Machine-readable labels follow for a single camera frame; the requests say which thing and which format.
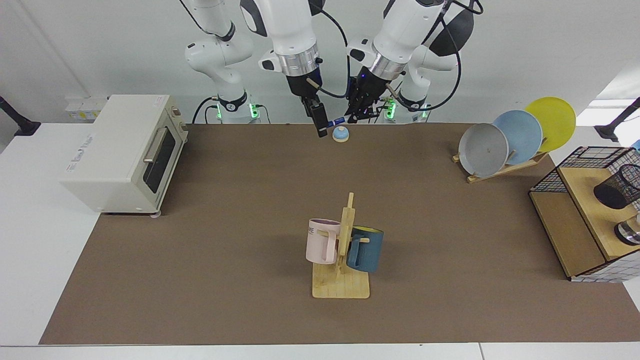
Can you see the yellow plate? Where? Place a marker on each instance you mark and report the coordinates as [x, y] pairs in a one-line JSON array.
[[555, 120]]

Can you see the silver round lid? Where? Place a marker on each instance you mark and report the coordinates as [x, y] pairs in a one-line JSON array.
[[629, 232]]

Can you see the brown table cloth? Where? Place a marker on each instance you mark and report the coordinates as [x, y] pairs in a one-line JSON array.
[[250, 300]]

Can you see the black mesh pen holder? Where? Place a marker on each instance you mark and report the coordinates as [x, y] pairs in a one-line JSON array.
[[612, 195]]

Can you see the blue and white marker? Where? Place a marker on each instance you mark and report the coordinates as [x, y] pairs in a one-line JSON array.
[[340, 120]]

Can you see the grey plate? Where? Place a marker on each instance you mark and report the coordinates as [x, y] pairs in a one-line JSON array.
[[482, 150]]

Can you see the pink cup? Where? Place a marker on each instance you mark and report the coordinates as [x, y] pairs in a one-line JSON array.
[[317, 245]]

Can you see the light blue plate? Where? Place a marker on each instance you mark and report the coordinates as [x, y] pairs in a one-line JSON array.
[[525, 135]]

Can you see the dark teal cup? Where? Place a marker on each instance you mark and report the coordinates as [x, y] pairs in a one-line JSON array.
[[370, 252]]

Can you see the wooden cup stand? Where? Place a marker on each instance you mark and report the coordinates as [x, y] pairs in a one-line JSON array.
[[340, 287]]

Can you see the small blue round bell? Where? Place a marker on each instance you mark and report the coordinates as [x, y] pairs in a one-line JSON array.
[[340, 135]]

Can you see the white wall socket strip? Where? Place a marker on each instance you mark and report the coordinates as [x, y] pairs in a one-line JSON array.
[[85, 109]]

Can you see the pale toaster oven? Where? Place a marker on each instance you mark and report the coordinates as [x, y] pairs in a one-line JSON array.
[[115, 150]]

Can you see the wooden plate rack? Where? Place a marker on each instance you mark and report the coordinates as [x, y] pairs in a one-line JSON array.
[[500, 171]]

